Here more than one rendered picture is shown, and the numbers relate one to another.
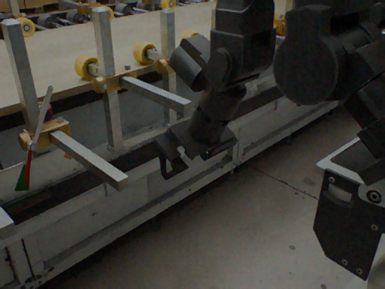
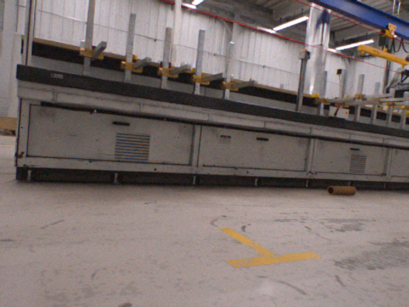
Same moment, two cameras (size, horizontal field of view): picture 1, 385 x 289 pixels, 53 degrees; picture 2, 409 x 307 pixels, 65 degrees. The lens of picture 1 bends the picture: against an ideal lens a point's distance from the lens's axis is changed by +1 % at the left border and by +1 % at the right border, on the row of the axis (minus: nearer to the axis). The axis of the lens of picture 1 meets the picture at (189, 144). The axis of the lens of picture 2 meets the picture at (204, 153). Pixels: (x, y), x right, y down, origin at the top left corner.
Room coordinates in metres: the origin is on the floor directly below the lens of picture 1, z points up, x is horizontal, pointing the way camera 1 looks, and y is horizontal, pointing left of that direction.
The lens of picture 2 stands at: (-2.32, 0.73, 0.41)
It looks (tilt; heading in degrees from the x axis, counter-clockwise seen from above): 3 degrees down; 17
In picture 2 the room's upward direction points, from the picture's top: 6 degrees clockwise
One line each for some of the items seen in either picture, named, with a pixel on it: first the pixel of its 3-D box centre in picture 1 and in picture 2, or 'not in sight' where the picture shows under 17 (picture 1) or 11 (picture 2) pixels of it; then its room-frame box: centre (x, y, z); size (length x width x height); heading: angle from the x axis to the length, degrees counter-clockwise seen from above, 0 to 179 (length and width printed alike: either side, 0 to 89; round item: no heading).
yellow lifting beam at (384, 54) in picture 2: not in sight; (384, 55); (5.85, -0.82, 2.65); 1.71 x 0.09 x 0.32; 135
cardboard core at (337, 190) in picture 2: not in sight; (341, 190); (0.92, 0.33, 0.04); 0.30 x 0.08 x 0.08; 135
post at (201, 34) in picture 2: not in sight; (198, 63); (-0.11, 1.50, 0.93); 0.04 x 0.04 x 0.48; 45
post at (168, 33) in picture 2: not in sight; (165, 63); (-0.29, 1.68, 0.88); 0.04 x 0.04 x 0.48; 45
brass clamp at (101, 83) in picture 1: (114, 80); (360, 97); (1.13, 0.24, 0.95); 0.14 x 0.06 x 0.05; 135
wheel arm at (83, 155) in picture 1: (75, 150); (355, 103); (0.87, 0.31, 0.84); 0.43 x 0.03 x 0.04; 45
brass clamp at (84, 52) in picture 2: not in sight; (91, 53); (-0.62, 2.02, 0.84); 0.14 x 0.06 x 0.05; 135
